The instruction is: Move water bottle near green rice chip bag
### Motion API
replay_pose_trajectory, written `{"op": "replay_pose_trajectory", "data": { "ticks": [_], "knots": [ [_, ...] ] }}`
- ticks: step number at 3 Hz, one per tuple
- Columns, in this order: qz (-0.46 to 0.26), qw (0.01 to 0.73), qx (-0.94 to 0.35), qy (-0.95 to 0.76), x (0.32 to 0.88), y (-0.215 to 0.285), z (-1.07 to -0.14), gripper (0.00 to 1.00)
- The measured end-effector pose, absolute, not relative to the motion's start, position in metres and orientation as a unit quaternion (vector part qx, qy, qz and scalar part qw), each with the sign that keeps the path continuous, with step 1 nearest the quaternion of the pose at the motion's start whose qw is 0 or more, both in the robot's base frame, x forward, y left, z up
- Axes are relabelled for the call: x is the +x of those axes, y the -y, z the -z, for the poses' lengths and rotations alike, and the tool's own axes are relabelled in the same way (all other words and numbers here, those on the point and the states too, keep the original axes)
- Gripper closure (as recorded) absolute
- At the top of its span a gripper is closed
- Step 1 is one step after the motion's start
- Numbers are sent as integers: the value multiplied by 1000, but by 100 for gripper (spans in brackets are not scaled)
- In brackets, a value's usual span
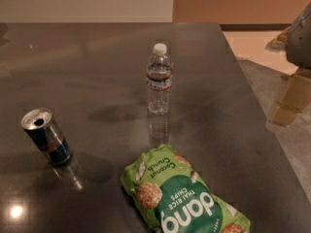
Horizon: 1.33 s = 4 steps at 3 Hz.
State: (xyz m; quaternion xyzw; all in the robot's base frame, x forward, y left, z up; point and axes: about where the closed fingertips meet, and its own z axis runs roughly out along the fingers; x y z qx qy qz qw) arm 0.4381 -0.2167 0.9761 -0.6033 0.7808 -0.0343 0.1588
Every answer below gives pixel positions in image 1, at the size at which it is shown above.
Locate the green rice chip bag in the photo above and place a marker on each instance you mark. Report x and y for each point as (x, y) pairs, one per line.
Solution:
(172, 198)

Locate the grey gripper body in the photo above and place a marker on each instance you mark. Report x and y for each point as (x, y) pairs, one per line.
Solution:
(299, 44)

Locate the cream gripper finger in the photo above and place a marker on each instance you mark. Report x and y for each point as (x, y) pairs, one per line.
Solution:
(294, 98)

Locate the opened blue energy drink can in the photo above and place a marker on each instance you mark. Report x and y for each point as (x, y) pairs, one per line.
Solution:
(41, 127)

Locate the clear plastic water bottle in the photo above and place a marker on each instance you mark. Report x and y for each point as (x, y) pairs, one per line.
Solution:
(159, 78)

